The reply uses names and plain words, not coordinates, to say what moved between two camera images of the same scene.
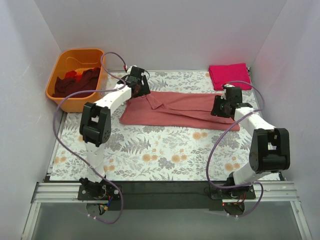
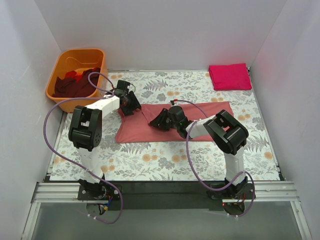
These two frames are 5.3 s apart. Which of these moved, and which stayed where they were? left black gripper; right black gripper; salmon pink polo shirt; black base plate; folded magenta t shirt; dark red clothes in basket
Moved: right black gripper; left black gripper; salmon pink polo shirt
Stayed: folded magenta t shirt; black base plate; dark red clothes in basket
